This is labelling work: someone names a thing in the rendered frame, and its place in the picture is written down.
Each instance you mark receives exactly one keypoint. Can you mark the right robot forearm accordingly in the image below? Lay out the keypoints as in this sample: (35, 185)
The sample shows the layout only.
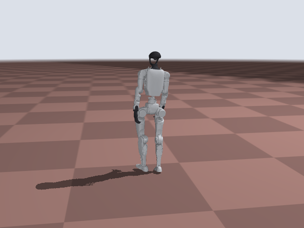
(163, 100)

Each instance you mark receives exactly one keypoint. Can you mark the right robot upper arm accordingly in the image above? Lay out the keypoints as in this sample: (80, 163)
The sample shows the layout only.
(166, 82)

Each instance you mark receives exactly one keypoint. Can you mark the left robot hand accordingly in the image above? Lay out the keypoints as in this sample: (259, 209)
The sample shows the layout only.
(136, 115)

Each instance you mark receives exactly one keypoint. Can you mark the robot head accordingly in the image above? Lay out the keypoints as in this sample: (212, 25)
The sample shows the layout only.
(155, 55)

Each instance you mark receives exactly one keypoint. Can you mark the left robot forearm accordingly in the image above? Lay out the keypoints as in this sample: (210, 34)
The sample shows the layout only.
(137, 98)

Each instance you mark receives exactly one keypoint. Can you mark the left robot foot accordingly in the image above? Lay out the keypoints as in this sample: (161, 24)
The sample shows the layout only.
(145, 168)

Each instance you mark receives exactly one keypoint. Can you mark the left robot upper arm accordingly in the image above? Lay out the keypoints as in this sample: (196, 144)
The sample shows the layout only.
(140, 81)

